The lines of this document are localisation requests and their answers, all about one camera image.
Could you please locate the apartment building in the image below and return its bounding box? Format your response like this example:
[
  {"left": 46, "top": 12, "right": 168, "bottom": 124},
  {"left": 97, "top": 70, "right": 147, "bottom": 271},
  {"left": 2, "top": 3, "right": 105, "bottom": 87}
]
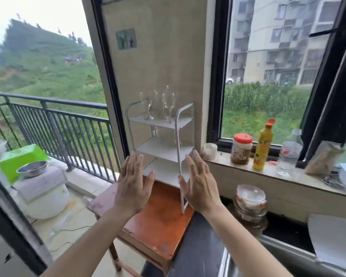
[{"left": 227, "top": 0, "right": 344, "bottom": 86}]

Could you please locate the white cup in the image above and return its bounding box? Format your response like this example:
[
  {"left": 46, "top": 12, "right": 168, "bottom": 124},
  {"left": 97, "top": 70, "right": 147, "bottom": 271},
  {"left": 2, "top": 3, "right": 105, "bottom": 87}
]
[{"left": 201, "top": 143, "right": 218, "bottom": 161}]

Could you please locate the clear plastic bottle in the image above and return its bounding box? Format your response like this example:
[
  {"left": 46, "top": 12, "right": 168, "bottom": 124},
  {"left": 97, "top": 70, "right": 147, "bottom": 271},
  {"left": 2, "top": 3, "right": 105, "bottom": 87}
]
[{"left": 276, "top": 129, "right": 303, "bottom": 177}]

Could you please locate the person's right hand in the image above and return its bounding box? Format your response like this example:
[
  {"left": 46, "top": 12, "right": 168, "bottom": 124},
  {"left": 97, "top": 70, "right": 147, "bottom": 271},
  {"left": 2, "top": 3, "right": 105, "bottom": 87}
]
[{"left": 178, "top": 150, "right": 223, "bottom": 215}]

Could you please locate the thin cable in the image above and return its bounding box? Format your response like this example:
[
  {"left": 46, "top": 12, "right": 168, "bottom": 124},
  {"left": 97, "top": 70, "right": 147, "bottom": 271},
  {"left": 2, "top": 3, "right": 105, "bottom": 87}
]
[{"left": 48, "top": 225, "right": 96, "bottom": 253}]

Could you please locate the white rice cooker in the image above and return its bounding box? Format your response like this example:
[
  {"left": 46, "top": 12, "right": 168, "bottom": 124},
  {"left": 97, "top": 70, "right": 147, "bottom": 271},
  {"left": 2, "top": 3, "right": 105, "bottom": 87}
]
[{"left": 12, "top": 167, "right": 70, "bottom": 220}]

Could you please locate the person's right forearm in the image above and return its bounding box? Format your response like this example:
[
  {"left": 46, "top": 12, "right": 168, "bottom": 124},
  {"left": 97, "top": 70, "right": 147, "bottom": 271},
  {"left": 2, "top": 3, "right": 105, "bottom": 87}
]
[{"left": 203, "top": 202, "right": 294, "bottom": 277}]

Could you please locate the person's left forearm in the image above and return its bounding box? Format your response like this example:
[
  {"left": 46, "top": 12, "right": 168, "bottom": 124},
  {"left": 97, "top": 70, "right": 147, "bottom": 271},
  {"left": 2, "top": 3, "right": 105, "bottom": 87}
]
[{"left": 42, "top": 207, "right": 137, "bottom": 277}]

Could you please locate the clear wine glass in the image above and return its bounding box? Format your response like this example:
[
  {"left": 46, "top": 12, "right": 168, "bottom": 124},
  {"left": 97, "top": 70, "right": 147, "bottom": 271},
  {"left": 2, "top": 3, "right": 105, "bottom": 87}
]
[
  {"left": 140, "top": 92, "right": 154, "bottom": 121},
  {"left": 162, "top": 85, "right": 176, "bottom": 124},
  {"left": 152, "top": 89, "right": 161, "bottom": 118}
]

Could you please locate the black sliding door frame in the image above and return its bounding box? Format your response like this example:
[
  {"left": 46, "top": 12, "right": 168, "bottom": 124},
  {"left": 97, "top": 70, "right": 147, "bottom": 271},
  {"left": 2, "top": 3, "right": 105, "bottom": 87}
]
[{"left": 0, "top": 164, "right": 54, "bottom": 276}]

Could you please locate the green wall sticker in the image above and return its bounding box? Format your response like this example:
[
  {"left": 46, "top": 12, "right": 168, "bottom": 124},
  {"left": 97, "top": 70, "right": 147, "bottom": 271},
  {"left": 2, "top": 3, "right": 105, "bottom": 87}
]
[{"left": 116, "top": 28, "right": 138, "bottom": 50}]

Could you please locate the green box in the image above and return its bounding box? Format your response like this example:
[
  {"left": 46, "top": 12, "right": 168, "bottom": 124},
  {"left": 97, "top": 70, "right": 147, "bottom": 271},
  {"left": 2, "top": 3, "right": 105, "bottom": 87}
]
[{"left": 0, "top": 144, "right": 50, "bottom": 185}]

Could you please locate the dark metal balcony railing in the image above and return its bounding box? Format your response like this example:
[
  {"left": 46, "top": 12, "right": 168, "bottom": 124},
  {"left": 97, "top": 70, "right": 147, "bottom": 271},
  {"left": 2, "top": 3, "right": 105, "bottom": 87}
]
[{"left": 0, "top": 93, "right": 116, "bottom": 183}]

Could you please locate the beige paper bag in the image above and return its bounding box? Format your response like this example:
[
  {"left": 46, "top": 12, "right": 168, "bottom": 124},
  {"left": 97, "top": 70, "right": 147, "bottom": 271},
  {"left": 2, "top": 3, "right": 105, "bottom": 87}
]
[{"left": 304, "top": 141, "right": 346, "bottom": 176}]

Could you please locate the red-brown wooden table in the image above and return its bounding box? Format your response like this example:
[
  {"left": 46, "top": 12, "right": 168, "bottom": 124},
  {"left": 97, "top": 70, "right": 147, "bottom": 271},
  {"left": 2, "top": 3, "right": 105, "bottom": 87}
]
[{"left": 87, "top": 176, "right": 195, "bottom": 277}]

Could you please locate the white three-tier metal rack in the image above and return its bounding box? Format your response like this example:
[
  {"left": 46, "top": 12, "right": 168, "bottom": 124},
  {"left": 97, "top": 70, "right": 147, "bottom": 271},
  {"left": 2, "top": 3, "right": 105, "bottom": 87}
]
[{"left": 125, "top": 99, "right": 195, "bottom": 214}]

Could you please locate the stainless steel sink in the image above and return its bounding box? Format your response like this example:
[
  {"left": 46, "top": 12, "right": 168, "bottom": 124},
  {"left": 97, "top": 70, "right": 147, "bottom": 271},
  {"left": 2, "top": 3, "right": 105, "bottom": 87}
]
[{"left": 218, "top": 235, "right": 346, "bottom": 277}]

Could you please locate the black window frame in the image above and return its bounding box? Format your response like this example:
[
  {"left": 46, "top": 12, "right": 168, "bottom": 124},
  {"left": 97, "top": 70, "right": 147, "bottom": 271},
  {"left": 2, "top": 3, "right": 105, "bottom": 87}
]
[{"left": 206, "top": 0, "right": 346, "bottom": 170}]

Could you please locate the white board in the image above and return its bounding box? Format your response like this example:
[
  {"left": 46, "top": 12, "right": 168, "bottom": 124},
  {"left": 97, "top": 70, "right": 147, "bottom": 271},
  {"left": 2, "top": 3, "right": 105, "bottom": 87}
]
[{"left": 307, "top": 213, "right": 346, "bottom": 273}]

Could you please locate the person's left hand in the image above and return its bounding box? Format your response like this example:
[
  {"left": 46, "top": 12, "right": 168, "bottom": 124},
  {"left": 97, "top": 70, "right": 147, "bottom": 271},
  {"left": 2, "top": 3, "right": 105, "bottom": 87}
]
[{"left": 114, "top": 152, "right": 156, "bottom": 217}]

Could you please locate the yellow bottle with red cap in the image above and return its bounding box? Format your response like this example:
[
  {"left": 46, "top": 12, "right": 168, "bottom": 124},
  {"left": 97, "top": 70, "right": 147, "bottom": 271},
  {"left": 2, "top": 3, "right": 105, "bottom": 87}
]
[{"left": 252, "top": 118, "right": 276, "bottom": 171}]

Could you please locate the stainless steel bowl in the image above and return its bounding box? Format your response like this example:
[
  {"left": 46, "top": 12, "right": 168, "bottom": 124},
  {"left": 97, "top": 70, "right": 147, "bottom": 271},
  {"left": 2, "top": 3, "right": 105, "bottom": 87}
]
[{"left": 16, "top": 160, "right": 48, "bottom": 178}]

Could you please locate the glass jar with red lid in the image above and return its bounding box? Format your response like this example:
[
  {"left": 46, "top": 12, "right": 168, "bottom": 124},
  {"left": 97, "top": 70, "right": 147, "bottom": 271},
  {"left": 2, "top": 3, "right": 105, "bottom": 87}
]
[{"left": 230, "top": 133, "right": 253, "bottom": 165}]

